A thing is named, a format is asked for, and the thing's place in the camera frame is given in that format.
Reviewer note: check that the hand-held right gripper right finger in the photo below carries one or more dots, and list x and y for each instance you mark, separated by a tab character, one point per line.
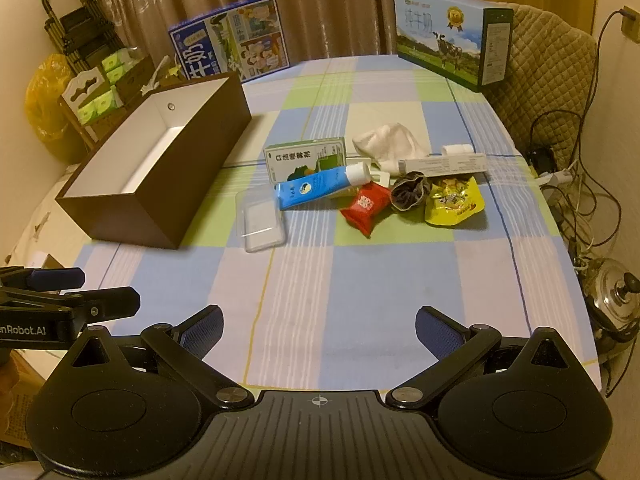
440	332

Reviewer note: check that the checkered tablecloth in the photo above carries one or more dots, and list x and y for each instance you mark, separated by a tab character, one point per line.
350	285

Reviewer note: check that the wall outlet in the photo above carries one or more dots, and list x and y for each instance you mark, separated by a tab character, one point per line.
631	25

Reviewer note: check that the red snack packet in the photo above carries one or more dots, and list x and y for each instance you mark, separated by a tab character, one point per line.
365	207

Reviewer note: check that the green medicine box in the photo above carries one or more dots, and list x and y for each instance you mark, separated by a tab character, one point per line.
300	160

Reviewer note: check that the cardboard box with white flap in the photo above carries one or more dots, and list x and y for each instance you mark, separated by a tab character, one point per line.
80	85

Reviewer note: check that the black folding rack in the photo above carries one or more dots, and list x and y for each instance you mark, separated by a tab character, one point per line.
75	25

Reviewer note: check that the crumpled clear plastic bag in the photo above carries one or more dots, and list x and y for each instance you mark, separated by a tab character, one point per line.
155	77

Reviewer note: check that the yellow plastic bag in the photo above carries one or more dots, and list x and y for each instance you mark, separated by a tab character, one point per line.
47	105

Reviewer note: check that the blue milk carton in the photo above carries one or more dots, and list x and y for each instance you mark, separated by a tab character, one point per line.
240	35

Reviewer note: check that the stack of green tissue packs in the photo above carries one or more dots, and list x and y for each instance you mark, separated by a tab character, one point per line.
97	105
116	67

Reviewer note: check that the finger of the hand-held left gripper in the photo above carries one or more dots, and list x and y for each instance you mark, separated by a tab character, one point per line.
110	302
55	277

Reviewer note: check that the yellow snack pouch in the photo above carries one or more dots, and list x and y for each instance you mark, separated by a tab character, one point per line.
452	205

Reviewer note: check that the white power strip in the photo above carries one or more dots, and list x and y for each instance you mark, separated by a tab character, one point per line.
555	177

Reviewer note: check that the brown storage box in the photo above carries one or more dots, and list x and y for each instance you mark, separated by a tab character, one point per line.
150	200

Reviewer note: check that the long white ointment box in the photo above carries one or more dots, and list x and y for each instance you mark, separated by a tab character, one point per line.
445	164

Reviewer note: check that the brown cardboard box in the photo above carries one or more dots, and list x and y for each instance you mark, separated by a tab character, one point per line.
137	75

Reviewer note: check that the white pill bottle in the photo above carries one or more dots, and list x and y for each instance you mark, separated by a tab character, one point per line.
456	149

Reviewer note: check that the blue toothpaste tube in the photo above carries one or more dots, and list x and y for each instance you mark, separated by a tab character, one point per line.
310	187

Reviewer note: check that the white hair clip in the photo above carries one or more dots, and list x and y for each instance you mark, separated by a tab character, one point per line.
381	177

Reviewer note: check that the metal kettle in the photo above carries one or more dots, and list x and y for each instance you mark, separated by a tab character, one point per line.
612	300

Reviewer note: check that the white sock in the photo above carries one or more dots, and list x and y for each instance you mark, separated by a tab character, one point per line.
390	140

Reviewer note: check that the dark scrunchie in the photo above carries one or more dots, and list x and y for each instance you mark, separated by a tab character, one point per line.
407	195

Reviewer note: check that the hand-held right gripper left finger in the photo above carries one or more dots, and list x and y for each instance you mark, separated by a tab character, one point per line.
202	332

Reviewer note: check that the white green milk carton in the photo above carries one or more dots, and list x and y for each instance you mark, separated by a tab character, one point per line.
440	35

